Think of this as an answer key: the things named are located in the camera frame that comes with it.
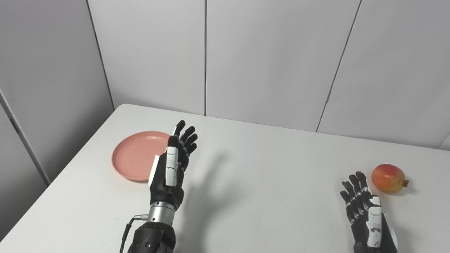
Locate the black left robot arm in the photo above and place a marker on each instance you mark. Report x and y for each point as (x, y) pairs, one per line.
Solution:
(153, 237)

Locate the pink round plate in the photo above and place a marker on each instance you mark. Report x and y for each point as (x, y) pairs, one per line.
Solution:
(137, 156)

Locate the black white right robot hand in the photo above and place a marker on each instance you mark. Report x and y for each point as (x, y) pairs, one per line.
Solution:
(362, 232)

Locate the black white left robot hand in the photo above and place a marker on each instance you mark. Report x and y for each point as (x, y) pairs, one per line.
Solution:
(163, 189)

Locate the red yellow pomegranate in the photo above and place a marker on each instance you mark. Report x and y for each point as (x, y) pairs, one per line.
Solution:
(386, 178)

